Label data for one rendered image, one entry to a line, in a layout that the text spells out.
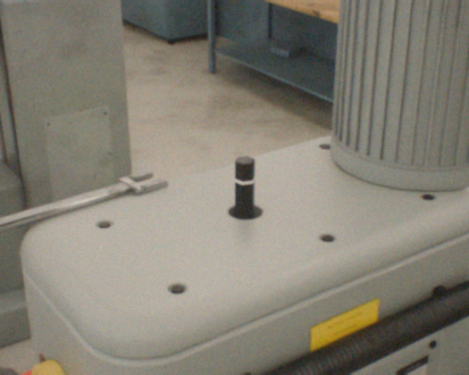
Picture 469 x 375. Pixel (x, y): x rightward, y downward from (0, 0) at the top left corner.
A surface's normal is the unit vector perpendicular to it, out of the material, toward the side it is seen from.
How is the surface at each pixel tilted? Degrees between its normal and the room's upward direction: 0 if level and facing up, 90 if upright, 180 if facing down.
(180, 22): 90
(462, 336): 90
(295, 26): 90
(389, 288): 90
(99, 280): 0
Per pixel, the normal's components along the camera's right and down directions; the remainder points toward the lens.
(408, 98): -0.32, 0.42
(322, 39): -0.82, 0.25
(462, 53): 0.16, 0.44
